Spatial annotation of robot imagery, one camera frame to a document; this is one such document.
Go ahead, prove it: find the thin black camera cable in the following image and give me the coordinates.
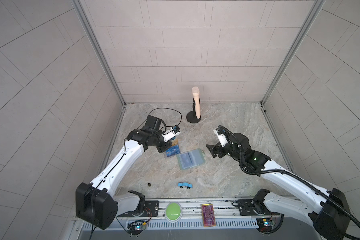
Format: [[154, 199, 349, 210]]
[[137, 107, 183, 130]]

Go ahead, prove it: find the blue card in stand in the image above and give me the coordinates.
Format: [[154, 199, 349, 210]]
[[165, 145, 181, 158]]

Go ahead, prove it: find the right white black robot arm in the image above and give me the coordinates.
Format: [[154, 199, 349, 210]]
[[207, 126, 351, 240]]

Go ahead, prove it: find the green circuit board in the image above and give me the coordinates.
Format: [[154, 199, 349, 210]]
[[256, 218, 274, 232], [127, 220, 149, 231]]

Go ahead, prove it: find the black corrugated cable conduit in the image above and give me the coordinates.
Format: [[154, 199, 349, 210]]
[[217, 125, 360, 240]]

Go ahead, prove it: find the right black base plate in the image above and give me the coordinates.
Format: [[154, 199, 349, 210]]
[[232, 199, 280, 218]]

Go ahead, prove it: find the green round button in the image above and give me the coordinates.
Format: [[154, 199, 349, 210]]
[[165, 202, 183, 223]]

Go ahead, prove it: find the left green circuit board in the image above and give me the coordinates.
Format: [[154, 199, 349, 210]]
[[127, 220, 149, 231]]

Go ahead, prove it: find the purple patterned card box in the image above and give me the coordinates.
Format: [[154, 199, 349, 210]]
[[201, 204, 216, 228]]

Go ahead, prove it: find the blue toy car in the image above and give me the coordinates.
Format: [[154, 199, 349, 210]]
[[178, 182, 193, 189]]

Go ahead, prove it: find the right green circuit board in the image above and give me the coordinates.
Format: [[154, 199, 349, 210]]
[[256, 218, 274, 232]]

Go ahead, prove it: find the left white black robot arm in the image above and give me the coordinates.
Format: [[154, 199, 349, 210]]
[[75, 115, 181, 230]]

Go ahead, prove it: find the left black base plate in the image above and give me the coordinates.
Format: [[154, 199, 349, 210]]
[[118, 201, 160, 218]]

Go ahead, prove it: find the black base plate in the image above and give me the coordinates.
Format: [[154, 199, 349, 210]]
[[232, 199, 280, 218], [118, 201, 160, 218]]

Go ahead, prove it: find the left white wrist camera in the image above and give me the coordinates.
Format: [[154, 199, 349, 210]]
[[162, 125, 181, 142]]

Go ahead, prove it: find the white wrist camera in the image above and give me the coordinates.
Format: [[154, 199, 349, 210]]
[[162, 125, 181, 142], [214, 128, 229, 147]]

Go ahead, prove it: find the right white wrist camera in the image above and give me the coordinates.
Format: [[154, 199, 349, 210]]
[[214, 128, 229, 147]]

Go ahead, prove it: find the black round microphone stand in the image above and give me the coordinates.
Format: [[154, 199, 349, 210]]
[[186, 100, 201, 124]]

